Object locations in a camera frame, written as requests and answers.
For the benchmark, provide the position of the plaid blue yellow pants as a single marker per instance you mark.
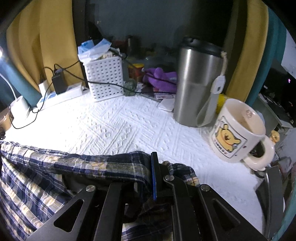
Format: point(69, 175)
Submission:
point(36, 183)

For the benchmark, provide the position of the yellow curtain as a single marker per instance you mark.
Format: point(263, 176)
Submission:
point(42, 35)
point(245, 43)

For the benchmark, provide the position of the right teal curtain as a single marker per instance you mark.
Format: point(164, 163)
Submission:
point(274, 49)

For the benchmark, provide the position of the black charger adapter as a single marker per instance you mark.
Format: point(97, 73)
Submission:
point(59, 82)

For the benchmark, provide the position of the white desk lamp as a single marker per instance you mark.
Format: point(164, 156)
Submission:
point(19, 108)

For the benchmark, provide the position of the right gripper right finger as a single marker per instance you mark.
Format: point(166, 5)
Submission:
point(198, 213)

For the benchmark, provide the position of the purple cloth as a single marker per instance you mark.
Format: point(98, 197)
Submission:
point(161, 80)

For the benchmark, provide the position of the white bear cartoon mug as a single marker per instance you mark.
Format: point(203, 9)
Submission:
point(240, 134)

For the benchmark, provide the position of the black computer monitor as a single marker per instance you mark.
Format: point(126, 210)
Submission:
point(278, 90)

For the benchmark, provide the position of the white charger plug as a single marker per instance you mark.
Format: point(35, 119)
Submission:
point(44, 88)

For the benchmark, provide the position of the black flat device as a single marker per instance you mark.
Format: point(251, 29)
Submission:
point(270, 196)

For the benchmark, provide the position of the white perforated plastic basket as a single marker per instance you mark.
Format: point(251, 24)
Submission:
point(105, 78)

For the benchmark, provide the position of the white power strip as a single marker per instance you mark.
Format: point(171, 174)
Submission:
point(73, 91)

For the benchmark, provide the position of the right yellow curtain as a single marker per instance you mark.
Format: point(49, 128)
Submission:
point(245, 43)

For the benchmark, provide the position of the left yellow curtain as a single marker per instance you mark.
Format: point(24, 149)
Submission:
point(42, 35)

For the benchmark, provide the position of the stainless steel tumbler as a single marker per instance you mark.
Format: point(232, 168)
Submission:
point(200, 80)

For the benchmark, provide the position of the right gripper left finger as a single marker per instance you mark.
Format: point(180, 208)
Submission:
point(93, 214)

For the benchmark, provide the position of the white textured table cloth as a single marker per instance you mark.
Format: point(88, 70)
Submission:
point(126, 124)

